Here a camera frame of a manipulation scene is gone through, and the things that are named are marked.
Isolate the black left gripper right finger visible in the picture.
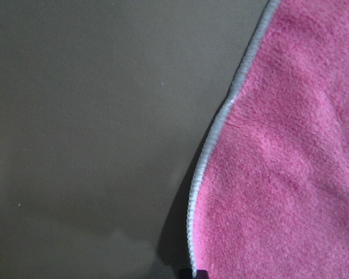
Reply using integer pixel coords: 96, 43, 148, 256
196, 270, 209, 279

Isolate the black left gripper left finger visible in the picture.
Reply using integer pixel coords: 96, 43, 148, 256
179, 269, 193, 279

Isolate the pink towel with white edge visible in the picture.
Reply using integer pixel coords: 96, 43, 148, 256
187, 1, 349, 278

